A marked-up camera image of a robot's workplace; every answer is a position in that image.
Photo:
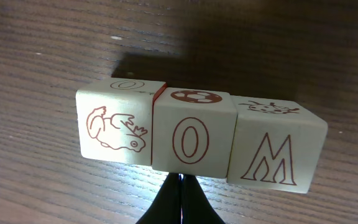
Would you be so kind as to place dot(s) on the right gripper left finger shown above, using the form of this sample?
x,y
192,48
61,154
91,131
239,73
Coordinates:
x,y
166,207

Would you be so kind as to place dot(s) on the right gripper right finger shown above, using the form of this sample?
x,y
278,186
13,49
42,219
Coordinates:
x,y
196,208

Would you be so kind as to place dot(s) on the white block soccer ball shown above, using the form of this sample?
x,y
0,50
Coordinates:
x,y
193,132

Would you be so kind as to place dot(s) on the white block letter M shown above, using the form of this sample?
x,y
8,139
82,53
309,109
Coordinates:
x,y
276,145

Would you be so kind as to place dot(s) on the white block green Z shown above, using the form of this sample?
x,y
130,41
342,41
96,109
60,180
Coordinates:
x,y
115,119

